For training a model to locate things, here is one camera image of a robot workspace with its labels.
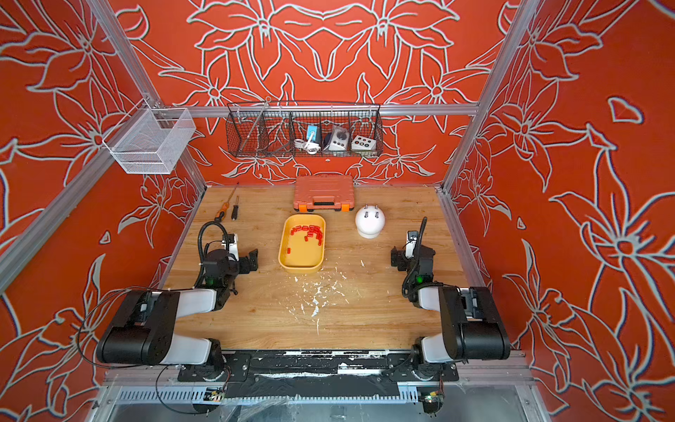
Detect orange tool case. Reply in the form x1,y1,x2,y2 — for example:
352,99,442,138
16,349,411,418
293,175,355,213

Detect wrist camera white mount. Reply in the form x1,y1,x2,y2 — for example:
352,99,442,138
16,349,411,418
223,234,239,261
404,230,419,258

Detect orange handled screwdriver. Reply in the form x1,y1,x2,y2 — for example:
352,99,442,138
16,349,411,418
214,185,238,223

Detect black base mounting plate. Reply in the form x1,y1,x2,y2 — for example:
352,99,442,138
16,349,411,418
178,349,459,401

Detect white dome screw fixture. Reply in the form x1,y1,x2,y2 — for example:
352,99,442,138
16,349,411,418
355,205,386,239

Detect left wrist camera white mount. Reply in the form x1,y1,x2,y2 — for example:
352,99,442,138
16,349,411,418
223,234,239,261

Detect black handled screwdriver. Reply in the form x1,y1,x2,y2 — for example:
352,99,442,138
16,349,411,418
231,196,239,221

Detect blue white small box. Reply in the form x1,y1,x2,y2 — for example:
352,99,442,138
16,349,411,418
306,125,319,143

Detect white button box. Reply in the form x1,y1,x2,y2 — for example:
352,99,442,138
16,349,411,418
351,135,376,154

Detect white round dial device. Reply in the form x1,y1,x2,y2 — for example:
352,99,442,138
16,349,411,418
328,128,350,152

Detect yellow plastic tray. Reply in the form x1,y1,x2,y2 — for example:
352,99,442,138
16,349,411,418
278,214,326,274

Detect clear acrylic wall box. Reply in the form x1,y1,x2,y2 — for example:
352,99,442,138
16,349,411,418
105,108,196,175

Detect red sleeves pile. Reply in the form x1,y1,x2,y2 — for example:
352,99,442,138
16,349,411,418
290,225,324,246

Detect black wire wall basket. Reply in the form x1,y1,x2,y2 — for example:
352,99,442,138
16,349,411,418
225,100,384,158

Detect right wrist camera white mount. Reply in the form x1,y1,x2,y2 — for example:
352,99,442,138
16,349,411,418
404,230,419,258

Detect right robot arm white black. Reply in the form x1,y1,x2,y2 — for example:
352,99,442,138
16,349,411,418
390,217,512,367

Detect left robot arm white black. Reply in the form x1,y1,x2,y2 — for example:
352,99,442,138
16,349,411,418
96,221,258,373

